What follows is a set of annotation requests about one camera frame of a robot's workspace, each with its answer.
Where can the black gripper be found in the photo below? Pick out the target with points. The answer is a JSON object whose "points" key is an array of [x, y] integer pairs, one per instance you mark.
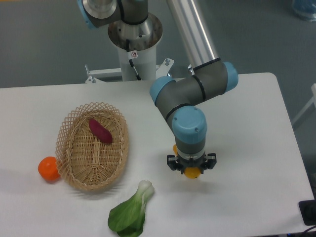
{"points": [[179, 163]]}

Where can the yellow mango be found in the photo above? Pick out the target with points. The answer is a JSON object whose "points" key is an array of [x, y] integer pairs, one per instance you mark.
{"points": [[189, 172]]}

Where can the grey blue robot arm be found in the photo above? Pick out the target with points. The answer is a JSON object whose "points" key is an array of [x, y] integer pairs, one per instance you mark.
{"points": [[176, 100]]}

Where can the green bok choy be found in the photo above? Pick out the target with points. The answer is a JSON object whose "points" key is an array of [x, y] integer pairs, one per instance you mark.
{"points": [[128, 218]]}

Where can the purple sweet potato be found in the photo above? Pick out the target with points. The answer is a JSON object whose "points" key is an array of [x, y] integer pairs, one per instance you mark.
{"points": [[100, 132]]}

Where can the woven wicker basket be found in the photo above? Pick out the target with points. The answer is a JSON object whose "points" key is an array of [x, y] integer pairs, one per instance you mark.
{"points": [[83, 161]]}

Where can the black device at table edge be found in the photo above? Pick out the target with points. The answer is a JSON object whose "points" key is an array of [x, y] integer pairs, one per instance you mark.
{"points": [[308, 211]]}

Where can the orange tangerine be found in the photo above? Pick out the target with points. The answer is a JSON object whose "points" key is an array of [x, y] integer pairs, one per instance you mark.
{"points": [[47, 168]]}

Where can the blue plastic bag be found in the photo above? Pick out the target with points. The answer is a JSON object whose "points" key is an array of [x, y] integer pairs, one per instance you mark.
{"points": [[305, 9]]}

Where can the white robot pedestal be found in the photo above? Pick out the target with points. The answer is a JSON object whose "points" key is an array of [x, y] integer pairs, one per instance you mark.
{"points": [[137, 52]]}

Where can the white frame at right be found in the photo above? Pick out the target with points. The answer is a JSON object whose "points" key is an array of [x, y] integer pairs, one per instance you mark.
{"points": [[306, 110]]}

